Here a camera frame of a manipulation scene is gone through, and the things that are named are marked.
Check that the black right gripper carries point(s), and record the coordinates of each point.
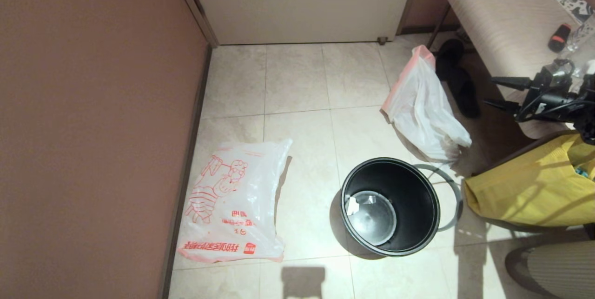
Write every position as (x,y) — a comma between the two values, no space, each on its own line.
(553,99)

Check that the white plastic bag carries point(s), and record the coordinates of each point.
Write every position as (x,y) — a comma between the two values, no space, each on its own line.
(418,113)

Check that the black trash bin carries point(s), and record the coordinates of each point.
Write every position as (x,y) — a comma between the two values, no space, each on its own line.
(413,224)

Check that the red printed plastic bag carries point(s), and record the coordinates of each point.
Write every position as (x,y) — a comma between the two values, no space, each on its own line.
(223,206)

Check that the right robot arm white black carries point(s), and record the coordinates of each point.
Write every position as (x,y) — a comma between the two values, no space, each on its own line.
(589,129)

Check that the yellow bag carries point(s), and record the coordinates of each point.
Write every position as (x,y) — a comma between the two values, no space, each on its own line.
(525,187)

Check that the black slipper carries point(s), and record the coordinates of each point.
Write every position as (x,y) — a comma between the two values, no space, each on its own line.
(466,96)
(450,57)

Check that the beige wood grain table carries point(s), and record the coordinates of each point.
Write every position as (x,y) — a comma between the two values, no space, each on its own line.
(506,34)

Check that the black red small device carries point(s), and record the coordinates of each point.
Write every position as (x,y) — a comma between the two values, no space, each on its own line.
(559,38)

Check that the large clear glass jar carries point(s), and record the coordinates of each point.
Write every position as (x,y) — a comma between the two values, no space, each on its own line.
(583,41)

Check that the dark metal table leg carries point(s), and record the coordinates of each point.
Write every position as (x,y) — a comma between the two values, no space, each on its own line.
(436,33)

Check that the blue white booklet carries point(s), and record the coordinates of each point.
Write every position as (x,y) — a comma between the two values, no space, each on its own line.
(569,0)

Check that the small brass door stopper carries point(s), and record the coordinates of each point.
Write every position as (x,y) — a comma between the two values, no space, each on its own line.
(381,40)

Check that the grey ribbed round object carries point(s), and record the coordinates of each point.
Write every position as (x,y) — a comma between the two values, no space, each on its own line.
(553,271)

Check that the white door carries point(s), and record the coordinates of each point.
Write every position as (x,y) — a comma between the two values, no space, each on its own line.
(302,1)

